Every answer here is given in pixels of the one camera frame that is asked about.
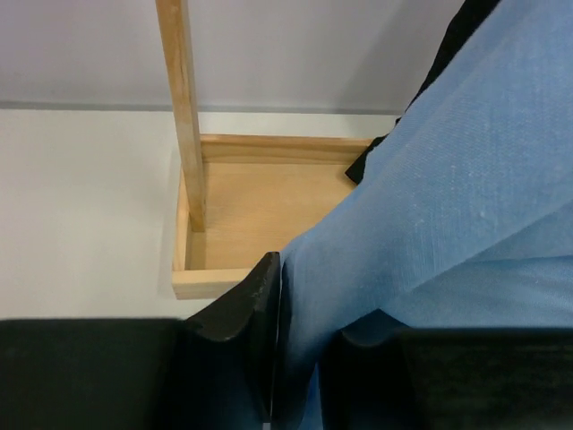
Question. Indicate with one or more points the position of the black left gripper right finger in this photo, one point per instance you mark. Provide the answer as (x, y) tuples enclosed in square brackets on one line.
[(378, 373)]

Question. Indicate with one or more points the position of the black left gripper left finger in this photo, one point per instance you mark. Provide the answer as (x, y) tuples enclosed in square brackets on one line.
[(210, 371)]

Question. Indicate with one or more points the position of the light blue shirt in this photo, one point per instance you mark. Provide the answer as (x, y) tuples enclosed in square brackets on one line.
[(464, 214)]

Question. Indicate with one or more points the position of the black shirt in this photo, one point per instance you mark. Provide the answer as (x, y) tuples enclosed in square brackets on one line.
[(462, 26)]

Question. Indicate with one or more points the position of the wooden clothes rack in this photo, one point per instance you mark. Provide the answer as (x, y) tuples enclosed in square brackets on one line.
[(239, 196)]

